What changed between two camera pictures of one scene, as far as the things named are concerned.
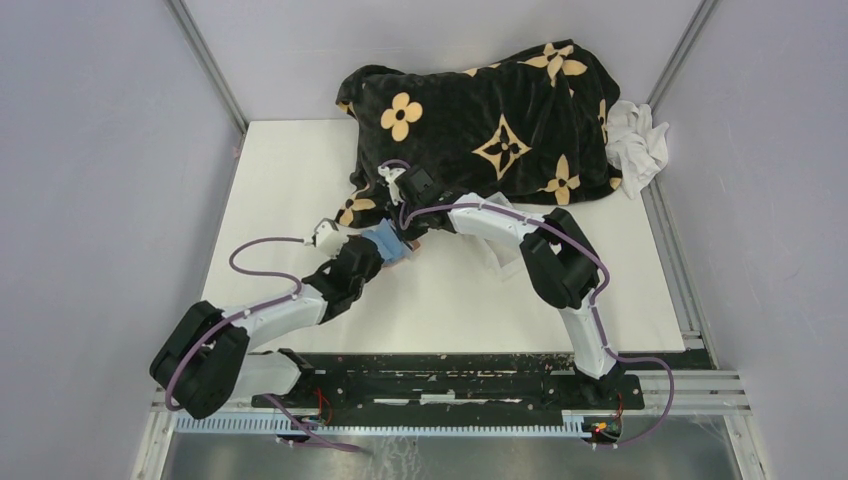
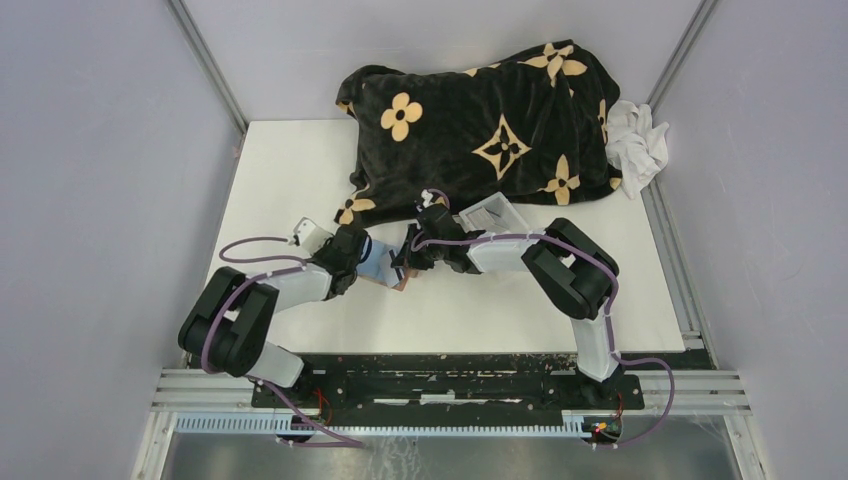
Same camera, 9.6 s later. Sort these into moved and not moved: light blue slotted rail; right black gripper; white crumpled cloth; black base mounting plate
Moved: right black gripper
Not moved: black base mounting plate; white crumpled cloth; light blue slotted rail
